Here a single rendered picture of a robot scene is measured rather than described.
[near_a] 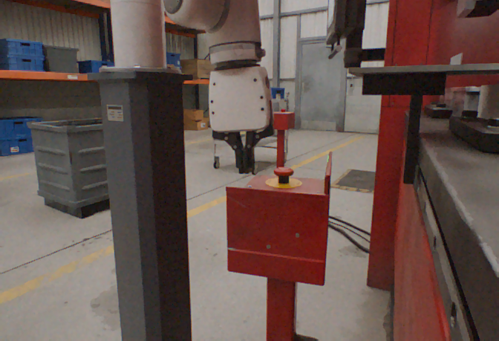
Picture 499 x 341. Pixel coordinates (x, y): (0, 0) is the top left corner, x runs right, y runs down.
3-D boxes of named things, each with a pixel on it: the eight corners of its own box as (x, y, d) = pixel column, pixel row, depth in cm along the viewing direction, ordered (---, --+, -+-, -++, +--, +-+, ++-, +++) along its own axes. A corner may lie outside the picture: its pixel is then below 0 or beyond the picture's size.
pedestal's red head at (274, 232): (255, 225, 73) (255, 147, 69) (327, 233, 68) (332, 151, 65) (226, 272, 54) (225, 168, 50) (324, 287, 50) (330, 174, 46)
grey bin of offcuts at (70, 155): (119, 183, 338) (114, 115, 324) (158, 194, 306) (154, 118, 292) (38, 206, 273) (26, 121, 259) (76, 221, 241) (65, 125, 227)
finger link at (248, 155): (263, 131, 54) (266, 169, 55) (246, 131, 55) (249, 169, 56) (259, 133, 51) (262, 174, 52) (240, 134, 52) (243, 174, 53)
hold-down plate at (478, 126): (448, 129, 71) (449, 116, 70) (477, 130, 69) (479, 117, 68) (480, 152, 44) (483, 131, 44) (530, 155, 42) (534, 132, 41)
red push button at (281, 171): (275, 182, 66) (275, 165, 65) (295, 183, 65) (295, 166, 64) (271, 188, 62) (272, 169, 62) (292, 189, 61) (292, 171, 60)
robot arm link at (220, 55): (269, 47, 54) (270, 65, 54) (220, 53, 56) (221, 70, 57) (257, 39, 46) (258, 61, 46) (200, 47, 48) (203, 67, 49)
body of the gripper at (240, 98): (272, 59, 54) (276, 126, 56) (215, 66, 56) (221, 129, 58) (262, 54, 47) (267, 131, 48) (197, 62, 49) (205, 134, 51)
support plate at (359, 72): (357, 76, 75) (358, 72, 75) (495, 74, 64) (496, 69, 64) (347, 73, 59) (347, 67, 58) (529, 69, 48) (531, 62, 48)
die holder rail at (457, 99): (438, 112, 130) (440, 88, 129) (455, 112, 128) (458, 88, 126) (461, 122, 86) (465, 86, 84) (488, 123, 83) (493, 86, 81)
